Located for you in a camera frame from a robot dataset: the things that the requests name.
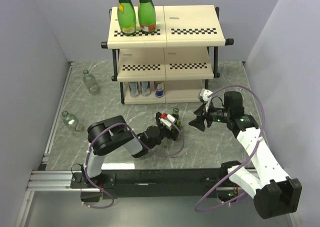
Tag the aluminium frame rail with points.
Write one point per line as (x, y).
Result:
(58, 181)

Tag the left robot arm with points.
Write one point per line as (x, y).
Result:
(110, 134)

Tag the silver energy drink can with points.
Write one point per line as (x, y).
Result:
(145, 88)

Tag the beige three-tier shelf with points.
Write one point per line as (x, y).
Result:
(182, 52)

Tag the green Perrier bottle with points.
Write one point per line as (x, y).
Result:
(126, 16)

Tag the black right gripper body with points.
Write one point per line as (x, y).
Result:
(216, 115)

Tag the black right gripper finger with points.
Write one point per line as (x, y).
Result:
(198, 123)
(201, 111)

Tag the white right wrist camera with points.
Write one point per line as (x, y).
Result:
(205, 96)

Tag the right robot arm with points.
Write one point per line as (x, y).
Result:
(273, 191)

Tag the clear glass bottle rear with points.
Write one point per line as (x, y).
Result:
(90, 82)

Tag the clear glass bottle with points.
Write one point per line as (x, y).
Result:
(72, 122)
(90, 82)

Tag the clear glass bottle front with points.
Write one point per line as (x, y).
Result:
(72, 122)

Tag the blue energy drink can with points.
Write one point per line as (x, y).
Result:
(159, 89)

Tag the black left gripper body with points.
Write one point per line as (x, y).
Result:
(167, 133)

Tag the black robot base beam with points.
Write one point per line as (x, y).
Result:
(135, 183)

